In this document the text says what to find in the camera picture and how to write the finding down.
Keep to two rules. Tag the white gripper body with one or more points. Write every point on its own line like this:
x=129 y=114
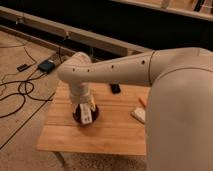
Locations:
x=82 y=96

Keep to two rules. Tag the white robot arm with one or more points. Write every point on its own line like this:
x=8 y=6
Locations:
x=179 y=112

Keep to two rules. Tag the dark round bowl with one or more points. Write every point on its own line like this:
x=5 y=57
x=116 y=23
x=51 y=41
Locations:
x=77 y=114

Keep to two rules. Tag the white rectangular box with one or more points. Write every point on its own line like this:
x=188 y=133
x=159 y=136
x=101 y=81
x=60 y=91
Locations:
x=86 y=115

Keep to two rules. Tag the dark power adapter box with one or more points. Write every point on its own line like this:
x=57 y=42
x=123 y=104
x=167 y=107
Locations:
x=46 y=66

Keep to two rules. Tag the wooden table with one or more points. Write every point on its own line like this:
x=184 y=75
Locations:
x=115 y=131

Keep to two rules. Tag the small black floor device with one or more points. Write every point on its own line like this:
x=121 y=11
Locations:
x=22 y=67

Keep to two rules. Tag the white flat sponge block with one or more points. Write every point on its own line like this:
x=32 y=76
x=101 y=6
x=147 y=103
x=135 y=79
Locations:
x=139 y=114

